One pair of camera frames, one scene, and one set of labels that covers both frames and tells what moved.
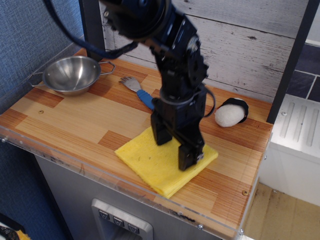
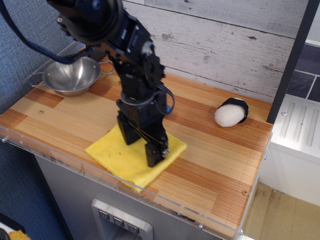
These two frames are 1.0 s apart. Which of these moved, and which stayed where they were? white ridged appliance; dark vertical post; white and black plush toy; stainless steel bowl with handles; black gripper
Moved: black gripper
Stayed: stainless steel bowl with handles; white ridged appliance; white and black plush toy; dark vertical post
